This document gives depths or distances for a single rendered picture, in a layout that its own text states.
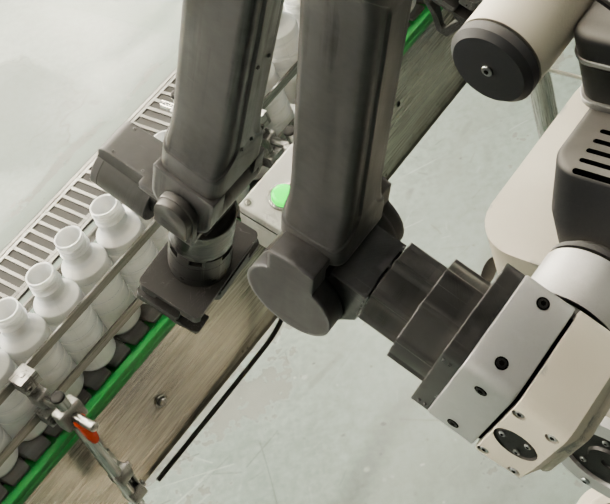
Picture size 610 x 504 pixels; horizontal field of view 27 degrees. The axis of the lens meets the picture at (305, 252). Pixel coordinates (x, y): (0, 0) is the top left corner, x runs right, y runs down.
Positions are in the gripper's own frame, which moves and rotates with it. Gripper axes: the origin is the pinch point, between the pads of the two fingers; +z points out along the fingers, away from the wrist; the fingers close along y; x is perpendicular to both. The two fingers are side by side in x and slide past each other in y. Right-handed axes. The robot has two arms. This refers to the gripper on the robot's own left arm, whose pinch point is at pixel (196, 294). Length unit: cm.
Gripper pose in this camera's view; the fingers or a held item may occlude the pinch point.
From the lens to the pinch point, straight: 121.5
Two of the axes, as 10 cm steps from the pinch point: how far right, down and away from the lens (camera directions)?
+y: -5.2, 7.6, -3.9
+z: -1.1, 4.0, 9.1
